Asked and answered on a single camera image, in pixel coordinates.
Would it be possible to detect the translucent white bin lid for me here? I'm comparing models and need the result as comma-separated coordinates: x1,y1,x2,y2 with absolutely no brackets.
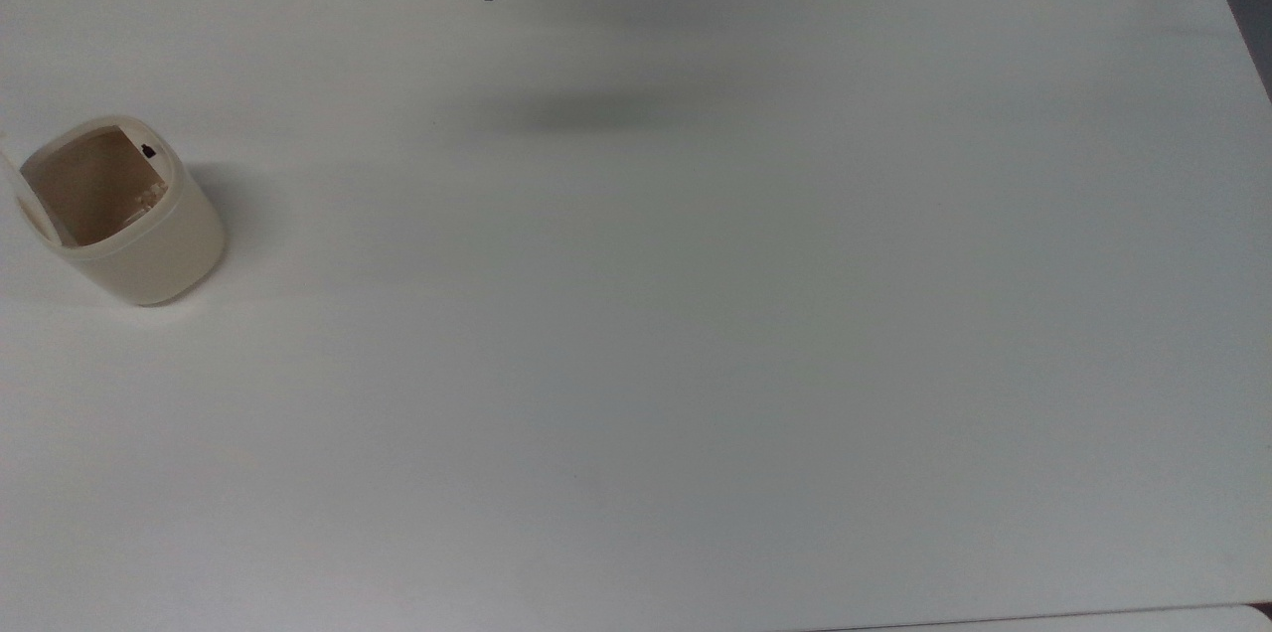
0,128,65,248

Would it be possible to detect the beige plastic trash bin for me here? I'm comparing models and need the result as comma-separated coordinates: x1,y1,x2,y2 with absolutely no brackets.
17,115,228,307

